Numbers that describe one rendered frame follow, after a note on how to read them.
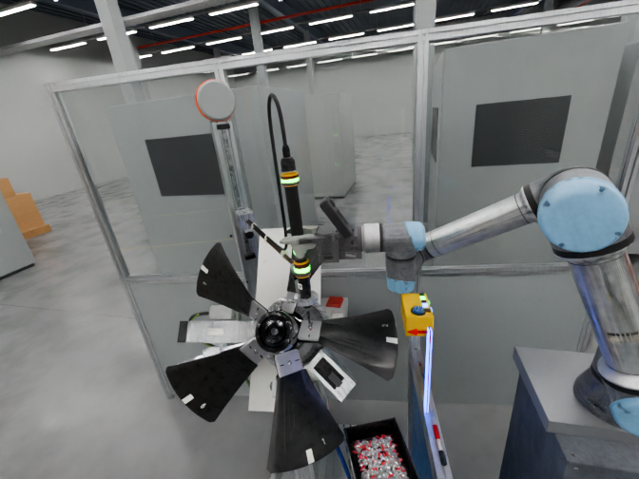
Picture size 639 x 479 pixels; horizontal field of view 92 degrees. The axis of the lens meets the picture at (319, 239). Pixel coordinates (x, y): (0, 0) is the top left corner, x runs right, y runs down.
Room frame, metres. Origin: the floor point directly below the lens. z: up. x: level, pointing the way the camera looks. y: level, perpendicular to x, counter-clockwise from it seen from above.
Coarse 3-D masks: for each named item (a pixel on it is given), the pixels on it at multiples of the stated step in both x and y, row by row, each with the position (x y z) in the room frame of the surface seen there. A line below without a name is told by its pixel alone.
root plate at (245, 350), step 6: (252, 342) 0.75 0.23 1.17; (240, 348) 0.74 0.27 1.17; (246, 348) 0.74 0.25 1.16; (252, 348) 0.75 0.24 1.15; (258, 348) 0.75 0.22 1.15; (246, 354) 0.74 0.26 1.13; (252, 354) 0.75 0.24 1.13; (258, 354) 0.75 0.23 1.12; (264, 354) 0.76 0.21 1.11; (252, 360) 0.75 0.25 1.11; (258, 360) 0.75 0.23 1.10
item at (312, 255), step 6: (306, 252) 0.91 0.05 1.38; (312, 252) 0.89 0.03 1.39; (294, 258) 0.95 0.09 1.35; (312, 258) 0.87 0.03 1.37; (318, 258) 0.86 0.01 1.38; (312, 264) 0.85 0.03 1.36; (318, 264) 0.84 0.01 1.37; (312, 270) 0.84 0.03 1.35; (312, 276) 0.82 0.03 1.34; (288, 282) 0.90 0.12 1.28; (294, 282) 0.86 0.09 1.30; (288, 288) 0.87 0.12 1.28; (294, 288) 0.84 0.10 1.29
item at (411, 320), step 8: (408, 296) 1.05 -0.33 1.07; (416, 296) 1.05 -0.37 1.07; (424, 296) 1.04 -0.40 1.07; (408, 304) 1.00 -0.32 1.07; (416, 304) 0.99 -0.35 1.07; (408, 312) 0.95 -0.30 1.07; (424, 312) 0.94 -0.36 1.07; (432, 312) 0.94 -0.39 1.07; (408, 320) 0.92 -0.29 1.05; (416, 320) 0.92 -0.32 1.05; (424, 320) 0.91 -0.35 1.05; (432, 320) 0.91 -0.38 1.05; (408, 328) 0.92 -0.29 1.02; (424, 328) 0.91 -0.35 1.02; (432, 328) 0.91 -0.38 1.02
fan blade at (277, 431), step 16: (288, 384) 0.66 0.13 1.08; (304, 384) 0.68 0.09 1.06; (288, 400) 0.63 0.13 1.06; (304, 400) 0.64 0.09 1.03; (320, 400) 0.66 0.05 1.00; (288, 416) 0.60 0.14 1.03; (304, 416) 0.61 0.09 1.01; (320, 416) 0.63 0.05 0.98; (272, 432) 0.57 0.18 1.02; (288, 432) 0.57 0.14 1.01; (304, 432) 0.58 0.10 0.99; (320, 432) 0.59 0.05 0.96; (336, 432) 0.60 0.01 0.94; (272, 448) 0.54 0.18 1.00; (288, 448) 0.55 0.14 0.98; (304, 448) 0.56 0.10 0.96; (320, 448) 0.57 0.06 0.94; (336, 448) 0.57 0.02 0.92; (272, 464) 0.52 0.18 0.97; (288, 464) 0.53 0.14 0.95; (304, 464) 0.53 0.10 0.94
